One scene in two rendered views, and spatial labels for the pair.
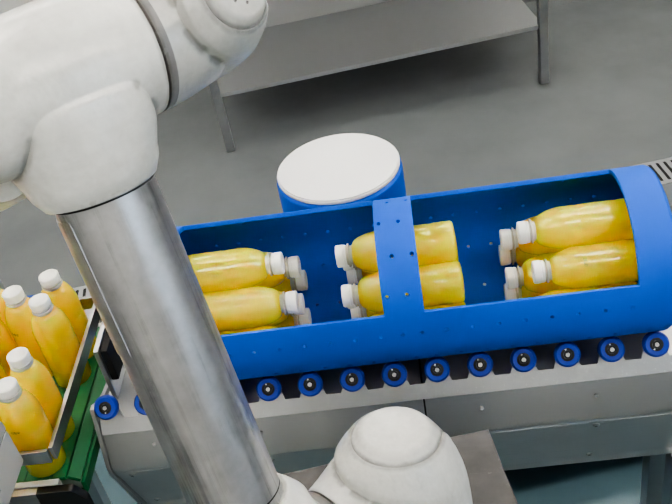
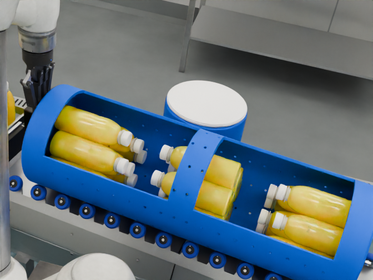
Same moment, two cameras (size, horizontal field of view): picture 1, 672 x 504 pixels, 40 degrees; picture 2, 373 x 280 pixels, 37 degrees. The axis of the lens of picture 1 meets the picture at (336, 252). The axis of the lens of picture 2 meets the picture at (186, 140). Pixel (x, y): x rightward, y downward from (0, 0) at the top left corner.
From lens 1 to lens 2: 25 cm
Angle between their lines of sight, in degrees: 6
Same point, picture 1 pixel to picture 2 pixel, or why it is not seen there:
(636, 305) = (326, 272)
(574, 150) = not seen: outside the picture
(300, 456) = not seen: hidden behind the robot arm
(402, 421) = (112, 268)
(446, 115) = (313, 109)
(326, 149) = (207, 89)
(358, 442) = (76, 267)
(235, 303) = (87, 149)
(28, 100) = not seen: outside the picture
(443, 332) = (199, 228)
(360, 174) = (216, 113)
